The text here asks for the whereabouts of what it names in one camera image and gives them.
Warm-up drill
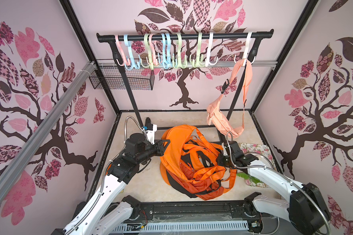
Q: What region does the floral placemat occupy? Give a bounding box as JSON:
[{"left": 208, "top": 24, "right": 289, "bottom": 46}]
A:
[{"left": 237, "top": 143, "right": 276, "bottom": 188}]

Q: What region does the black wire basket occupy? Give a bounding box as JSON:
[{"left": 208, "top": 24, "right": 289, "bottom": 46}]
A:
[{"left": 89, "top": 65, "right": 156, "bottom": 91}]

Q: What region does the pink fanny pack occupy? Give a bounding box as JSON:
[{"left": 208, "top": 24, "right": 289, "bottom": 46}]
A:
[{"left": 207, "top": 59, "right": 253, "bottom": 138}]

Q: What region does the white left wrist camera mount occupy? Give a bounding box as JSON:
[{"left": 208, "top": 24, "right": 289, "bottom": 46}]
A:
[{"left": 143, "top": 117, "right": 157, "bottom": 145}]

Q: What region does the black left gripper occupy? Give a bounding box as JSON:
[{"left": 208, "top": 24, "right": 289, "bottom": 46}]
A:
[{"left": 137, "top": 139, "right": 170, "bottom": 164}]

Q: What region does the green hook middle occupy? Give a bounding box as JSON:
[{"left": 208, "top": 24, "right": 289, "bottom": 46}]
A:
[{"left": 172, "top": 33, "right": 188, "bottom": 69}]

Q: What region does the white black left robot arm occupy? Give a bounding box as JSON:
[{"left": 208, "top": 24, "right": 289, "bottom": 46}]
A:
[{"left": 52, "top": 133, "right": 170, "bottom": 235}]

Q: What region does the white hook right end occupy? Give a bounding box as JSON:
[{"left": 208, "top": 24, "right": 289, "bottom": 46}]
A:
[{"left": 234, "top": 31, "right": 254, "bottom": 66}]

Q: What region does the green hook right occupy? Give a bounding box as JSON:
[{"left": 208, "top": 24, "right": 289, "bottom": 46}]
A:
[{"left": 190, "top": 32, "right": 205, "bottom": 68}]

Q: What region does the silver flexible conduit right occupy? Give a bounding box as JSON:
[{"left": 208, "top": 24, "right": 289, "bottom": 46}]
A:
[{"left": 225, "top": 131, "right": 332, "bottom": 235}]

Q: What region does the blue hook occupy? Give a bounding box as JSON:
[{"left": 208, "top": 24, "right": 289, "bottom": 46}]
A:
[
  {"left": 161, "top": 33, "right": 172, "bottom": 70},
  {"left": 124, "top": 34, "right": 140, "bottom": 71}
]

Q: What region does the white slotted cable duct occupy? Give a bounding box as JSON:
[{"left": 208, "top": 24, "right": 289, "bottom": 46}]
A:
[{"left": 111, "top": 220, "right": 249, "bottom": 234}]

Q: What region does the green hook left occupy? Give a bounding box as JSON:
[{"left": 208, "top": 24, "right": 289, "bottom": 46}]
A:
[{"left": 140, "top": 33, "right": 154, "bottom": 70}]

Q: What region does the pink hook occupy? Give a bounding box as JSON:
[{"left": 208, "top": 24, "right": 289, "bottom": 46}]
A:
[
  {"left": 114, "top": 35, "right": 129, "bottom": 67},
  {"left": 147, "top": 34, "right": 159, "bottom": 70}
]

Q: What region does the aluminium rail left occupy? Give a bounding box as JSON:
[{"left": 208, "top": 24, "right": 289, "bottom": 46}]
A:
[{"left": 0, "top": 61, "right": 96, "bottom": 205}]

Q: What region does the blue hook left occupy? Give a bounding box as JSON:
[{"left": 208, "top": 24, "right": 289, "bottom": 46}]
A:
[{"left": 124, "top": 34, "right": 140, "bottom": 71}]

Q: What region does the red orange fanny pack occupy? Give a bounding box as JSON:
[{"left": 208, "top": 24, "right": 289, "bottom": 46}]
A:
[{"left": 176, "top": 140, "right": 237, "bottom": 201}]

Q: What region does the green hook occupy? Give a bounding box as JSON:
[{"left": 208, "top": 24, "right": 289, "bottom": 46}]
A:
[
  {"left": 190, "top": 32, "right": 205, "bottom": 68},
  {"left": 172, "top": 33, "right": 188, "bottom": 69},
  {"left": 140, "top": 33, "right": 154, "bottom": 70}
]

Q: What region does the dark grey clothes rack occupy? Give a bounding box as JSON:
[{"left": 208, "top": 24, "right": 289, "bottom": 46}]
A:
[{"left": 96, "top": 29, "right": 274, "bottom": 127}]

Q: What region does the black fanny pack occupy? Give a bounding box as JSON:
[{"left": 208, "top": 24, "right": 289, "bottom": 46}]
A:
[{"left": 160, "top": 144, "right": 227, "bottom": 200}]

